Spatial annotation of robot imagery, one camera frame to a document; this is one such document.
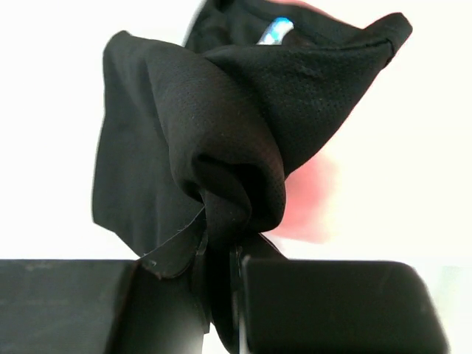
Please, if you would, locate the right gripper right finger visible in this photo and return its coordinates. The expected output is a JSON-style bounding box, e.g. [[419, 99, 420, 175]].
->
[[229, 236, 449, 353]]

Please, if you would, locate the black t shirt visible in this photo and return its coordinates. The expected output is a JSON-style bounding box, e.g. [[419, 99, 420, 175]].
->
[[92, 1, 412, 353]]

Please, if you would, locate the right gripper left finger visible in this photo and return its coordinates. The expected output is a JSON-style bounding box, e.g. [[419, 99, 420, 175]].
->
[[1, 221, 209, 353]]

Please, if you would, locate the folded pink t shirt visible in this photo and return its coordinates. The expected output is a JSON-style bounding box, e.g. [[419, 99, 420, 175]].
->
[[266, 149, 342, 244]]

